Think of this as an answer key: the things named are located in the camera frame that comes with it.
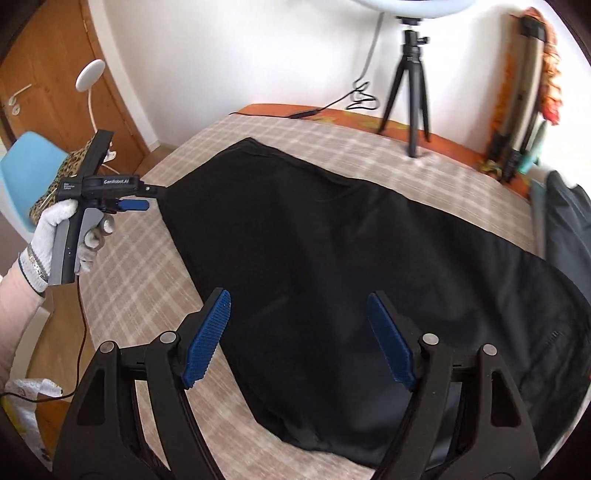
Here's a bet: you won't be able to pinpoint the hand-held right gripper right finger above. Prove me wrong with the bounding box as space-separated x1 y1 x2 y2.
366 291 541 480

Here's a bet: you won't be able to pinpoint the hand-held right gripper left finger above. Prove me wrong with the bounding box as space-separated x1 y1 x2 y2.
53 288 232 480

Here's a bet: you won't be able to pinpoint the black pants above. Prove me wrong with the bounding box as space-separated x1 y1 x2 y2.
157 137 591 469

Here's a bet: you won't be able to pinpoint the person's left forearm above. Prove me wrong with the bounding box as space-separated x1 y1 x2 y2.
0 264 47 393

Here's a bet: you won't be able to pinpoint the person's left hand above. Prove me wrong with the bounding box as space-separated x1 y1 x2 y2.
18 200 116 296

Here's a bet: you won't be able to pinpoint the leopard print cloth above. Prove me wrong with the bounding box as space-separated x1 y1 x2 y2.
28 141 116 223

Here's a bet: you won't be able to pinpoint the light blue chair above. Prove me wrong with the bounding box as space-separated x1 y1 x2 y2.
0 131 71 237

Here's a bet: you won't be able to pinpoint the beige plaid blanket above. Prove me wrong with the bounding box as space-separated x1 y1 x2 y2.
25 111 550 480

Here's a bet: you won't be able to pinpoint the white round lamp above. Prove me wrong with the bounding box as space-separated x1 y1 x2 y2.
76 59 117 163

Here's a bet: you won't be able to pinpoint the wooden door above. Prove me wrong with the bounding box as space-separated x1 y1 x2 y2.
0 0 151 163

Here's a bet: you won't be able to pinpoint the white plastic bag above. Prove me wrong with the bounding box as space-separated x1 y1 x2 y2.
0 378 64 462

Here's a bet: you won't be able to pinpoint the stack of folded dark clothes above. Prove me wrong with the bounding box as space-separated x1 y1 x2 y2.
540 170 591 297

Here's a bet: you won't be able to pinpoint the small black tripod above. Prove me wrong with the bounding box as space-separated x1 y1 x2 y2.
379 16 433 159

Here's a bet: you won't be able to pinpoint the folded silver tripod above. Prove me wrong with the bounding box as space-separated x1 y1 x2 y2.
488 14 546 184

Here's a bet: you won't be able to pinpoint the orange patterned scarf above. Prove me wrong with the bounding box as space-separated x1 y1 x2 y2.
489 9 565 172

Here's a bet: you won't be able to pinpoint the silver bracelet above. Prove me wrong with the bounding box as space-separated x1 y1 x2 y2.
21 246 49 286

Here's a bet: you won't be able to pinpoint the metal door handle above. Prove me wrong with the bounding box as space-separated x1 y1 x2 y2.
6 83 34 106

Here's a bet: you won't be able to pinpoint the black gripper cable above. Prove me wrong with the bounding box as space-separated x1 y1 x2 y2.
0 281 91 403

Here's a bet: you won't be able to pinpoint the ring light cable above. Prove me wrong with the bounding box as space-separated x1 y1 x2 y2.
288 13 387 120

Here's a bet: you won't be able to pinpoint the white ring light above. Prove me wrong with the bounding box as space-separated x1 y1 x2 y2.
346 0 476 20

